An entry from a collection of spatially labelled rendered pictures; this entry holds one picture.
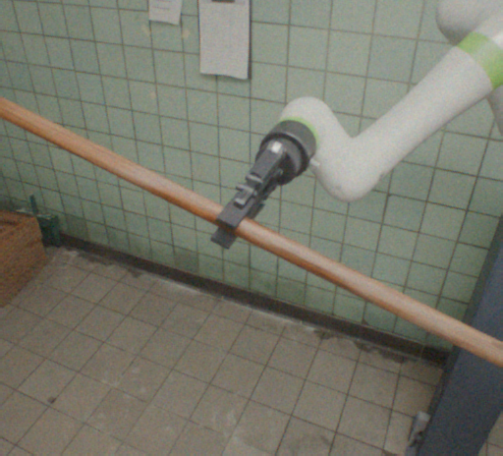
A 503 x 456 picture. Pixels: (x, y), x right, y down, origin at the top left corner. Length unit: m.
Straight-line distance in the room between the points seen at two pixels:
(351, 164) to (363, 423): 1.54
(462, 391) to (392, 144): 1.08
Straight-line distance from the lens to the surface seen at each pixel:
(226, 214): 0.64
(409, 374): 2.48
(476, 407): 1.87
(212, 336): 2.51
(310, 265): 0.65
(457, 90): 0.98
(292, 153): 0.79
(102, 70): 2.38
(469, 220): 2.04
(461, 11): 1.13
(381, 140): 0.94
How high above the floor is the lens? 1.90
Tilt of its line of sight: 34 degrees down
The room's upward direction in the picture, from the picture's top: straight up
